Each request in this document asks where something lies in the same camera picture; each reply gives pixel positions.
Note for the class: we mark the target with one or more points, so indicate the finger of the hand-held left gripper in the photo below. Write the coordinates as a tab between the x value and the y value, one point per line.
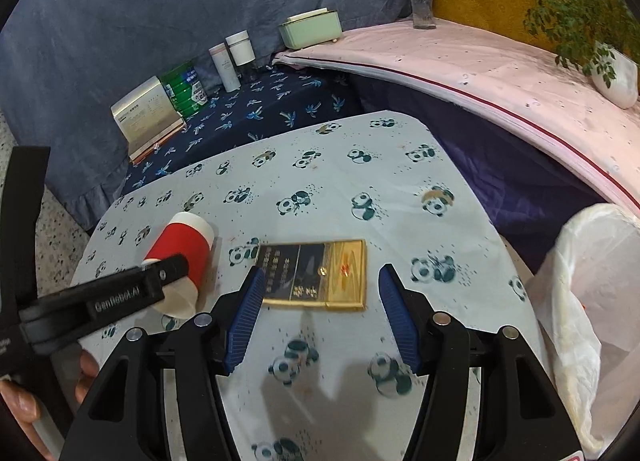
100	306

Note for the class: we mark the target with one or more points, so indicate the pink printed tablecloth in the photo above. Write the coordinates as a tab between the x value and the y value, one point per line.
500	71

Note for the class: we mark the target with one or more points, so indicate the orange-edged book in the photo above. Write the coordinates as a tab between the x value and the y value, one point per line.
160	141

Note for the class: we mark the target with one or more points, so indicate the grey-blue cloth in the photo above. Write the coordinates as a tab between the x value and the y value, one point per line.
125	16

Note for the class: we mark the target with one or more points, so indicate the white carton box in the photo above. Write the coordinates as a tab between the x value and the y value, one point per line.
145	111

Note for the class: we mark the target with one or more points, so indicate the white tall bottle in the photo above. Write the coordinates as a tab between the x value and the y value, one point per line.
225	71

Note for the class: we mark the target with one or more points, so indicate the green plant in white pot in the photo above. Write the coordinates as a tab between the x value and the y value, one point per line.
620	81

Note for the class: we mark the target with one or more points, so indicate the white wide jar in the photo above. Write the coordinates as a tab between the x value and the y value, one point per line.
240	48

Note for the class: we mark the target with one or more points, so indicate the navy printed cloth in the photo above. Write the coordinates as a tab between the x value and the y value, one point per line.
270	106

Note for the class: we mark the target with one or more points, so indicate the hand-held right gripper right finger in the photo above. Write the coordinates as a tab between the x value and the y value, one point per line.
400	321

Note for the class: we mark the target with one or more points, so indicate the purple cloth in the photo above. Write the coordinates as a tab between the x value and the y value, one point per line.
500	166

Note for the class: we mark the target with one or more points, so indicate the red and white paper cup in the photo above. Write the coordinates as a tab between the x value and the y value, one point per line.
185	241

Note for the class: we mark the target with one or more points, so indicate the green tissue box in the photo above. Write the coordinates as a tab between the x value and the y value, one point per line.
310	31

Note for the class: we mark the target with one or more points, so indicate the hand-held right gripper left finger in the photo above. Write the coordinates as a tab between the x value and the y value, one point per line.
245	321

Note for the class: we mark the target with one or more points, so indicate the bin with white liner bag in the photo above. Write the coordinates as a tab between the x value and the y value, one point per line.
575	291

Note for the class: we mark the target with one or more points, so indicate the person's left hand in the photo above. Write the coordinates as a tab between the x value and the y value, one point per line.
17	411

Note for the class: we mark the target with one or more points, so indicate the panda printed cloth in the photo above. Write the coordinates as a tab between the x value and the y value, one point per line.
350	166

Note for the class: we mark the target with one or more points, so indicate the green tin can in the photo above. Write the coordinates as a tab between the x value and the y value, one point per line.
185	86

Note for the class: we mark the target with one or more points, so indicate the black and gold cigarette box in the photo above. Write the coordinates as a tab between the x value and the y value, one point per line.
320	271

